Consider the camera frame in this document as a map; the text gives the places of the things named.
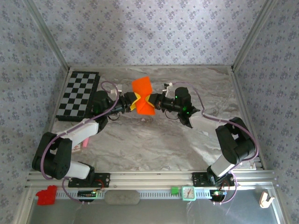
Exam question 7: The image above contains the white slotted cable duct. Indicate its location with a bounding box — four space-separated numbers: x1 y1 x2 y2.
55 189 212 199

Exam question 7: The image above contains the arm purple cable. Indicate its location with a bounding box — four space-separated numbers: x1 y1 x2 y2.
40 81 122 204
171 81 260 205

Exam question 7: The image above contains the mint green clock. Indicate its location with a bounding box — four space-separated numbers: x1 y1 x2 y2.
181 185 197 202

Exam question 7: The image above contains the black grey checkerboard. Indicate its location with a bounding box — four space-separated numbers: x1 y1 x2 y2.
55 71 101 122

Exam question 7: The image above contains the red plastic block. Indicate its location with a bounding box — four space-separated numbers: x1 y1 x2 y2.
35 185 58 206

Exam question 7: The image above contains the orange square paper sheet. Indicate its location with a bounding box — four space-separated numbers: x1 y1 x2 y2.
131 76 157 116

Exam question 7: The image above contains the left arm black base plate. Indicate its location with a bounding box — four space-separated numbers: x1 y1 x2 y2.
68 172 111 188

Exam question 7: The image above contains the wooden hook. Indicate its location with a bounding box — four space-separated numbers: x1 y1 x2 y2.
259 191 275 209

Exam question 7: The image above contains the aluminium frame post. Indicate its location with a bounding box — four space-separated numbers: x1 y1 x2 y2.
230 0 279 72
23 0 71 73

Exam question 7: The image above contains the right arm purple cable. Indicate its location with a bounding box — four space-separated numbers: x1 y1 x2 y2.
171 81 260 205

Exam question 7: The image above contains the thin black cable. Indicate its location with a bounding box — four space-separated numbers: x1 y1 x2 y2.
164 109 180 120
106 109 122 122

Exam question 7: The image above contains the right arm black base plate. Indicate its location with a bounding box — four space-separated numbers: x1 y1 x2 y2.
192 172 235 188

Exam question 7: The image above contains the aluminium side rail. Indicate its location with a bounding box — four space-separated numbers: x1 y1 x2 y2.
228 70 267 170

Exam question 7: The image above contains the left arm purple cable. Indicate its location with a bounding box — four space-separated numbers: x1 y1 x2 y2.
40 81 122 204

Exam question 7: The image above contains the aluminium mounting rail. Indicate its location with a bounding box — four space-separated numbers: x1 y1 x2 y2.
25 169 277 189

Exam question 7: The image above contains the grey oval pad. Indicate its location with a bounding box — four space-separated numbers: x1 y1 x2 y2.
104 189 141 206

